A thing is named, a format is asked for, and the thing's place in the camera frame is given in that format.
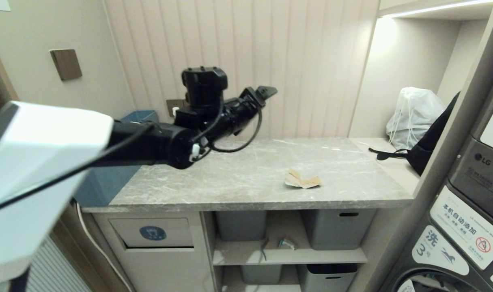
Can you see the ceiling light strip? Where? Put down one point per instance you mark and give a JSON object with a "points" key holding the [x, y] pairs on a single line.
{"points": [[437, 8]]}

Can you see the grey washing machine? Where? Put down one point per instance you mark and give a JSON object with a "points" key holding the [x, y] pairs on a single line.
{"points": [[465, 211]]}

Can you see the white plastic bag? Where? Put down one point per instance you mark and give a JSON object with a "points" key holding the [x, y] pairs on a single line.
{"points": [[412, 113]]}

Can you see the brown square wall plate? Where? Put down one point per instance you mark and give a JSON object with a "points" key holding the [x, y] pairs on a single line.
{"points": [[66, 64]]}

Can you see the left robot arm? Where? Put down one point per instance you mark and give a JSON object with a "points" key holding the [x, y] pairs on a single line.
{"points": [[39, 162]]}

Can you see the black bag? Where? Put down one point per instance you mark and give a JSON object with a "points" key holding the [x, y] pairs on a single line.
{"points": [[429, 150]]}

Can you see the small crumpled wrapper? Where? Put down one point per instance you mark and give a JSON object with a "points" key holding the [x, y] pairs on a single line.
{"points": [[287, 243]]}

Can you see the trash bin flap door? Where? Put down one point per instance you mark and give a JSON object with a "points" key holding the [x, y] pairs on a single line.
{"points": [[153, 233]]}

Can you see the grey bin with black rim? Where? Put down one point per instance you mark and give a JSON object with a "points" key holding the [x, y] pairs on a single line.
{"points": [[326, 280]]}

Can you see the wall power socket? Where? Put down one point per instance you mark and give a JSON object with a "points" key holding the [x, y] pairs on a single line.
{"points": [[174, 107]]}

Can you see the beige counter cabinet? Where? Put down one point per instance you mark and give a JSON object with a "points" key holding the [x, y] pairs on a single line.
{"points": [[169, 267]]}

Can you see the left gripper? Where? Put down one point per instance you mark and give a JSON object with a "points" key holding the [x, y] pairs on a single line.
{"points": [[240, 111]]}

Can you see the torn cardboard scrap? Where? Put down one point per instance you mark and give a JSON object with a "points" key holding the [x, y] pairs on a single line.
{"points": [[302, 180]]}

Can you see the small grey storage bin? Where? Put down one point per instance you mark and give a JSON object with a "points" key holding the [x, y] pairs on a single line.
{"points": [[261, 274], [241, 225]]}

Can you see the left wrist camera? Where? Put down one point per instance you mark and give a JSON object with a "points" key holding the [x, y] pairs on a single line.
{"points": [[204, 86]]}

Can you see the large grey storage bin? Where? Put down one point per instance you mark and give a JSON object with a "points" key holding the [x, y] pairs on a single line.
{"points": [[337, 231]]}

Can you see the blue plastic bin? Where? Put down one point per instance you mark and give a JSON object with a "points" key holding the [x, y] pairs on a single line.
{"points": [[104, 182]]}

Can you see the white slatted radiator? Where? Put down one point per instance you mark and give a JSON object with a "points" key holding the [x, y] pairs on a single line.
{"points": [[55, 271]]}

